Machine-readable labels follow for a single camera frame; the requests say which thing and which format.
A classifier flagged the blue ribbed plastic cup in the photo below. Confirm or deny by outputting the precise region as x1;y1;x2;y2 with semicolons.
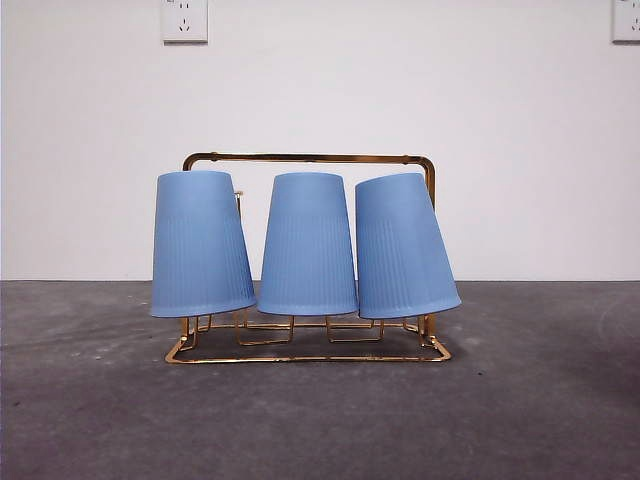
149;169;258;320
354;172;463;320
257;172;359;318

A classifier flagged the gold wire cup holder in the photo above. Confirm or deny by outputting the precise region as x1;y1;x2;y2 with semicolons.
164;151;453;365

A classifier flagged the white wall socket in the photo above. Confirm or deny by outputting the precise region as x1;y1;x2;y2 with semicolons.
160;0;209;44
612;0;640;44

